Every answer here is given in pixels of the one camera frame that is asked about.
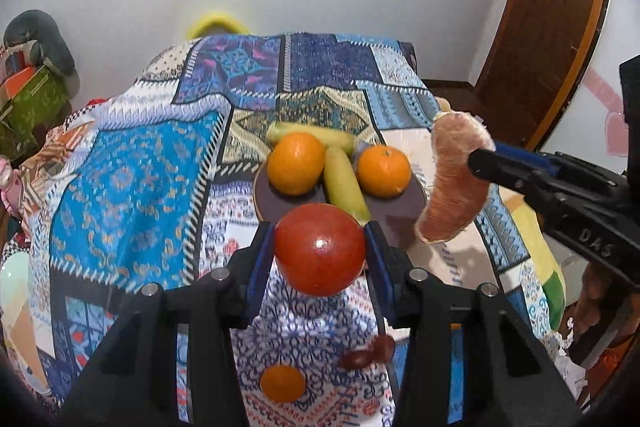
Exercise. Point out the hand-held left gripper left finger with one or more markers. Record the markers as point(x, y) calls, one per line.
point(260, 267)

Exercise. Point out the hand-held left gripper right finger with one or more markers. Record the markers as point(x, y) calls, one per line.
point(381, 267)

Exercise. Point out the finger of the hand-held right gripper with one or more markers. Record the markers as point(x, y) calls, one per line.
point(505, 174)
point(527, 158)

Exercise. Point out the peeled pomelo piece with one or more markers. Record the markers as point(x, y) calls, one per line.
point(452, 177)

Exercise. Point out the dark brown round plate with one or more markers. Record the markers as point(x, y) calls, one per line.
point(395, 207)

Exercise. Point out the red tomato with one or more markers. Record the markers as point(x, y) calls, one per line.
point(320, 249)

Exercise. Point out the yellow-green banana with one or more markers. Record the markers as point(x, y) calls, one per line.
point(342, 187)
point(340, 139)

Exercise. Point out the large orange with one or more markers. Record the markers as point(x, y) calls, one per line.
point(296, 164)
point(384, 172)

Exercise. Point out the person's right hand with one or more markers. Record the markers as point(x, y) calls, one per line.
point(595, 297)

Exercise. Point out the yellow and green cushion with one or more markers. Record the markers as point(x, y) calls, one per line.
point(537, 257)

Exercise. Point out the dark red date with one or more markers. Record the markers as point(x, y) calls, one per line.
point(384, 347)
point(357, 358)

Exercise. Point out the white heart-print sliding door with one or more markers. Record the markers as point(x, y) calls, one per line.
point(600, 97)

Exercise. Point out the brown wooden door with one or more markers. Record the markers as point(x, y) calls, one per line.
point(545, 22)

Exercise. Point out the blue patchwork blanket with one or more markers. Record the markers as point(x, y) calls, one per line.
point(135, 187)

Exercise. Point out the orange striped cloth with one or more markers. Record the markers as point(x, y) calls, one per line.
point(65, 142)

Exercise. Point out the pale green plate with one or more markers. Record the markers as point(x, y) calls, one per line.
point(12, 279)

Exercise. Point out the yellow pillow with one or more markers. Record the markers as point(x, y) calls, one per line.
point(215, 23)

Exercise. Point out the pink toy rabbit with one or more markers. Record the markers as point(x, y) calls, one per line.
point(7, 187)

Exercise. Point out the orange box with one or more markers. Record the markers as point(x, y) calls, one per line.
point(22, 79)

